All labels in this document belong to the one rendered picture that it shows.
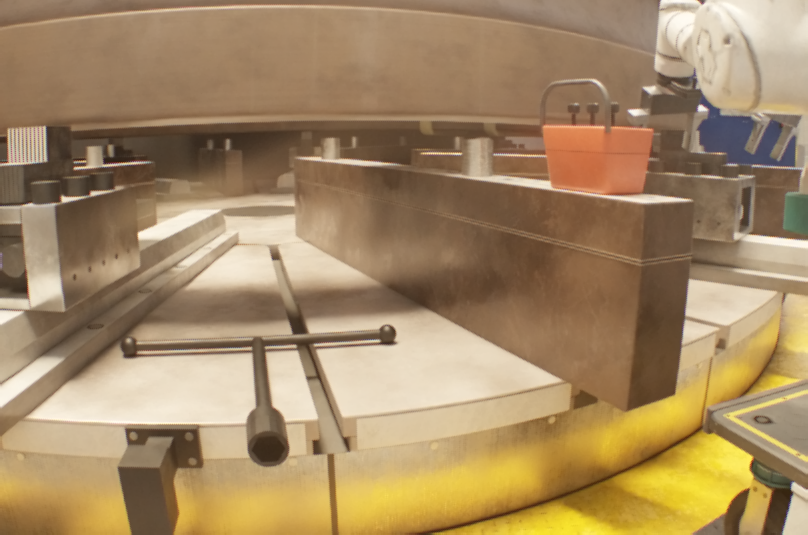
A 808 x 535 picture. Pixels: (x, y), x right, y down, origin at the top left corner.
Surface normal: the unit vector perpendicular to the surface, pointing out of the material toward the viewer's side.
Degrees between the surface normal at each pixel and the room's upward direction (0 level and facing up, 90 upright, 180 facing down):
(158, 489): 90
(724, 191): 90
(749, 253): 72
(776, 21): 80
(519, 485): 90
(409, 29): 90
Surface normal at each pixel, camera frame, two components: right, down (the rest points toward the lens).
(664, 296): 0.42, 0.14
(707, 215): -0.68, 0.11
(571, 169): -0.88, 0.18
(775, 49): -0.13, 0.02
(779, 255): -0.64, -0.21
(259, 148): 0.71, 0.11
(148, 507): 0.16, 0.15
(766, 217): -0.35, 0.14
